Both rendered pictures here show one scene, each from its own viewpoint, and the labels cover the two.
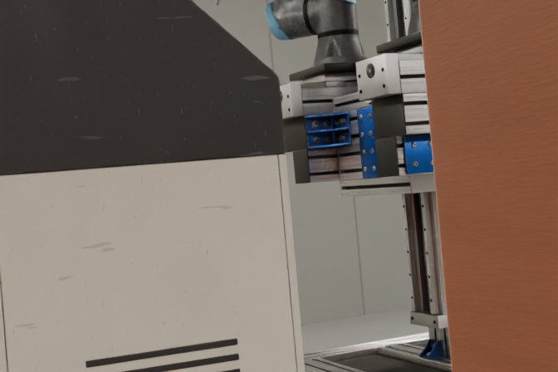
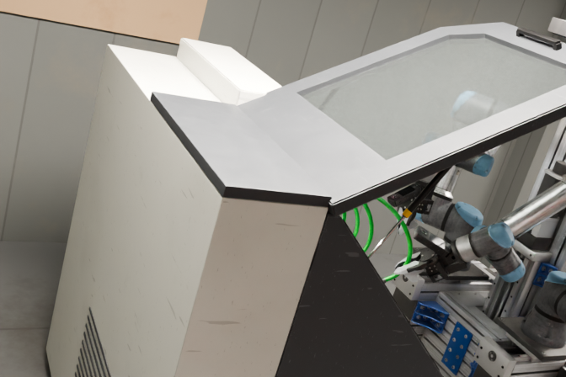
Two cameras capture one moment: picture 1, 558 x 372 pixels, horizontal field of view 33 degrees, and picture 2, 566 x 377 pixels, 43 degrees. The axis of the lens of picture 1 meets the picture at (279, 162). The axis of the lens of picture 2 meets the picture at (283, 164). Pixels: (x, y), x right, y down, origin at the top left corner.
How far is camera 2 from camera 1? 1.58 m
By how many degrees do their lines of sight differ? 20
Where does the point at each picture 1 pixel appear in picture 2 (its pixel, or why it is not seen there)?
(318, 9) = (455, 225)
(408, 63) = (520, 366)
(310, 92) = (428, 286)
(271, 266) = not seen: outside the picture
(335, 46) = not seen: hidden behind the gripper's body
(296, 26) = (433, 223)
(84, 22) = (347, 347)
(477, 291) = not seen: outside the picture
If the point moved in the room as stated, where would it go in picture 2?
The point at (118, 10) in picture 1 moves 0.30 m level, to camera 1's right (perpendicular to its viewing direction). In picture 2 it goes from (370, 340) to (472, 363)
